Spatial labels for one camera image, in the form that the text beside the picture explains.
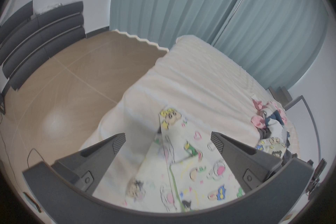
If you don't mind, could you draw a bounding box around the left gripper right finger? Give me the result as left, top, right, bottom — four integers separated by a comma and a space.
211, 131, 283, 190

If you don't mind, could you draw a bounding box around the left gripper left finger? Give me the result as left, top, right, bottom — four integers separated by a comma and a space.
52, 132, 127, 194

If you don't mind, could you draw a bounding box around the white printed pyjama top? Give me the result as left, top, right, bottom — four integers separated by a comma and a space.
123, 107, 288, 213

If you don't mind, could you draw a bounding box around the pile of clothes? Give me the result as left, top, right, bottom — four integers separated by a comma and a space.
250, 94, 291, 140

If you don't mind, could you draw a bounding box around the grey bedside table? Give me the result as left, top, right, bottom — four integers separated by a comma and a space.
267, 86, 293, 107

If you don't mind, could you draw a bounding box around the bed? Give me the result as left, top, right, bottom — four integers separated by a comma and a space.
78, 35, 320, 211

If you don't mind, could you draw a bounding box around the black cable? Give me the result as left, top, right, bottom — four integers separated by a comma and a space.
27, 148, 46, 169

